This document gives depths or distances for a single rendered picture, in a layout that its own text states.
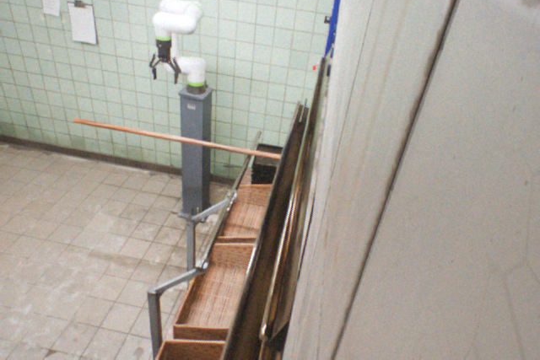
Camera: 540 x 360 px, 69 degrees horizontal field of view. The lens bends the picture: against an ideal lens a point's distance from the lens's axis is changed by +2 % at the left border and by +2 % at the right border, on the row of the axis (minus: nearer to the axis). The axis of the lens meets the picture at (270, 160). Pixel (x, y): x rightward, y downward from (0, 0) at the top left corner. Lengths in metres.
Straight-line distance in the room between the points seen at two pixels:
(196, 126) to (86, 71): 1.37
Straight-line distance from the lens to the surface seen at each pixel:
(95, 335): 2.96
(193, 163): 3.26
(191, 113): 3.04
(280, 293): 0.87
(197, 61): 2.92
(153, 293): 1.86
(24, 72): 4.45
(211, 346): 1.93
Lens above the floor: 2.40
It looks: 33 degrees down
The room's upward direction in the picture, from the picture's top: 7 degrees clockwise
